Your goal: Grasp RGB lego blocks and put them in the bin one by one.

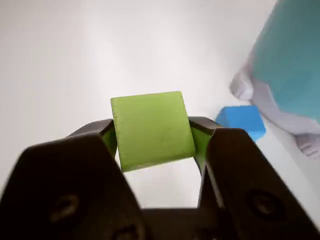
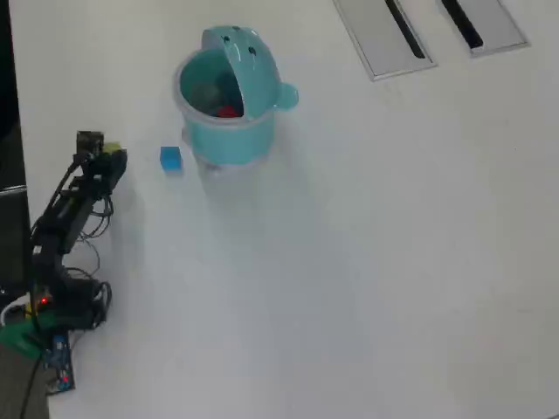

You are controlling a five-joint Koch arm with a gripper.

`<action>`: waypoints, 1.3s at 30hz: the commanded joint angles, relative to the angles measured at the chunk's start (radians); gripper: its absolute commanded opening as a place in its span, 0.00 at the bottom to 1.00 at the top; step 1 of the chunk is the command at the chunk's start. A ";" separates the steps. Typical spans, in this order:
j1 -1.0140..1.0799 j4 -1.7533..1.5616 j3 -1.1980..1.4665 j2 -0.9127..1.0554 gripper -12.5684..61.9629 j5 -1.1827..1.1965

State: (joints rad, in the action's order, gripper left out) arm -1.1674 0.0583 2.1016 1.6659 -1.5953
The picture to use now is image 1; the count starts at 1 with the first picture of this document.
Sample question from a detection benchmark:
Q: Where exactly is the green lego block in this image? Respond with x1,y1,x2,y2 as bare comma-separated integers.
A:
110,90,197,174

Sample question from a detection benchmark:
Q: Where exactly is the blue lego block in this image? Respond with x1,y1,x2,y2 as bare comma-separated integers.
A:
215,105,267,144

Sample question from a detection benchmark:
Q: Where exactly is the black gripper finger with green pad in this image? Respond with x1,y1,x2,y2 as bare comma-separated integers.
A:
188,116,320,240
0,118,151,240

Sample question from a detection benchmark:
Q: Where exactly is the teal whale-shaped bin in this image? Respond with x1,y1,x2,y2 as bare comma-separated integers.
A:
229,0,320,161

